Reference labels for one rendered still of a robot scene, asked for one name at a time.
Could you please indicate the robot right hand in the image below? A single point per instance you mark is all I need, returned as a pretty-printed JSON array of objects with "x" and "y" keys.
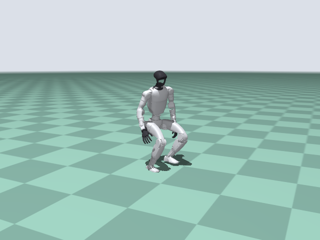
[{"x": 145, "y": 135}]

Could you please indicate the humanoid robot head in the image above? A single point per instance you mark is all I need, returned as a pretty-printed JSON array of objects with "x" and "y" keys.
[{"x": 159, "y": 75}]

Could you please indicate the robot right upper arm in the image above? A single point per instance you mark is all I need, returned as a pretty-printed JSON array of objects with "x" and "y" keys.
[{"x": 144, "y": 98}]

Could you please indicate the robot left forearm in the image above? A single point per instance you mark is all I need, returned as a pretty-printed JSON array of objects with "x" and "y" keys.
[{"x": 173, "y": 113}]

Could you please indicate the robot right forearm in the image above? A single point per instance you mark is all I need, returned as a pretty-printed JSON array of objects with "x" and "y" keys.
[{"x": 140, "y": 118}]

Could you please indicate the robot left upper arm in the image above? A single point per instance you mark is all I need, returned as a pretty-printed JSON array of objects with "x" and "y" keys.
[{"x": 170, "y": 97}]

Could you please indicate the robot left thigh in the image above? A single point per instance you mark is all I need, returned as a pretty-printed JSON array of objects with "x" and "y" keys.
[{"x": 171, "y": 125}]

